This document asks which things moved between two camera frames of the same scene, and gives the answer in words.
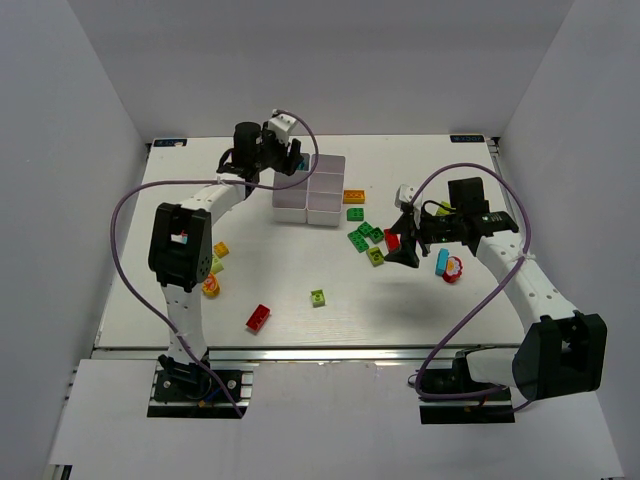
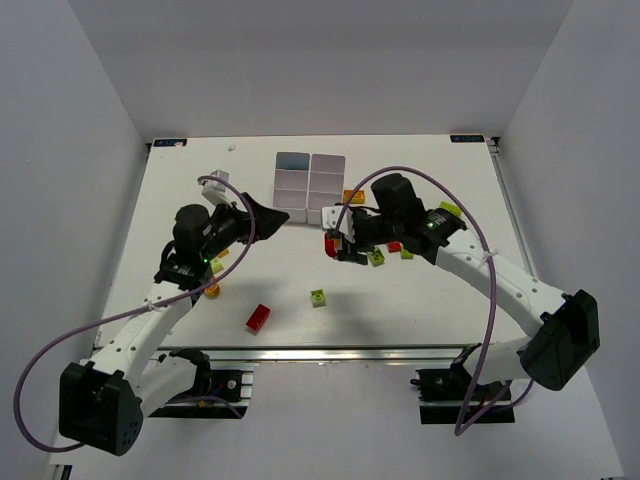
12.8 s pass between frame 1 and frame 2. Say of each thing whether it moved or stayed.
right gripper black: moved
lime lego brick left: stayed
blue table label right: stayed
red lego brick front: stayed
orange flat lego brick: stayed
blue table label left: stayed
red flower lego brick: moved
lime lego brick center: stayed
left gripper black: moved
